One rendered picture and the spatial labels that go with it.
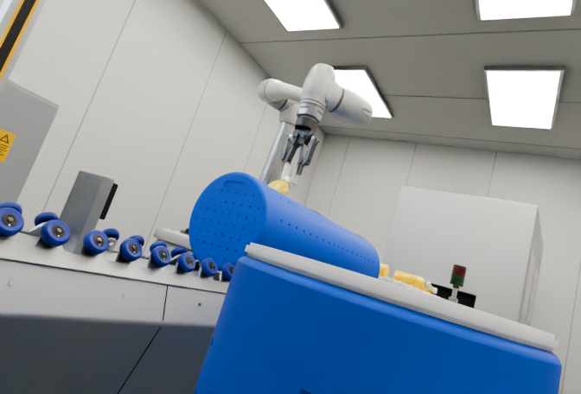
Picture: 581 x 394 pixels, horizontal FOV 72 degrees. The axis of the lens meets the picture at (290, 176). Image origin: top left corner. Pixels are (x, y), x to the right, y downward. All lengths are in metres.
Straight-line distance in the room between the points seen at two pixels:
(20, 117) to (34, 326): 1.66
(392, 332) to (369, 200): 6.30
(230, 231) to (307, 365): 0.86
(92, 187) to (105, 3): 3.33
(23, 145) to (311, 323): 2.15
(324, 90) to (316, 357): 1.20
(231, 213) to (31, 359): 0.57
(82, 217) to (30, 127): 1.52
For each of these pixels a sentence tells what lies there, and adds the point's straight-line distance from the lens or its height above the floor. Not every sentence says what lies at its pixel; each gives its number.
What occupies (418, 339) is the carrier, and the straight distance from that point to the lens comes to 0.27.
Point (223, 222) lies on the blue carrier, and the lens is 1.14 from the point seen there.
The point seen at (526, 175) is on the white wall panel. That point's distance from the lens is 6.34.
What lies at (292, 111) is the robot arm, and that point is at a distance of 1.94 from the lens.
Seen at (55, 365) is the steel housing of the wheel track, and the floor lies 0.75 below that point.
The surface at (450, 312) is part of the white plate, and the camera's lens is 0.28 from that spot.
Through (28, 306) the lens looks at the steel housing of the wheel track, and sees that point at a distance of 0.76.
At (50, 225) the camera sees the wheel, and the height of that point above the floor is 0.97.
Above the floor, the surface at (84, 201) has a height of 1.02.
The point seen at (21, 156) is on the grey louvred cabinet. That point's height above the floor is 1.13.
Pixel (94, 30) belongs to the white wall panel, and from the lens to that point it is 4.02.
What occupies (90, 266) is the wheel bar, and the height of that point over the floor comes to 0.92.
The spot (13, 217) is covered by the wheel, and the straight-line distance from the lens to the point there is 0.74.
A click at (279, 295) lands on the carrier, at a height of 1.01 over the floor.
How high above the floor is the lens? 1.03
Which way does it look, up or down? 12 degrees up
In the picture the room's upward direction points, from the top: 17 degrees clockwise
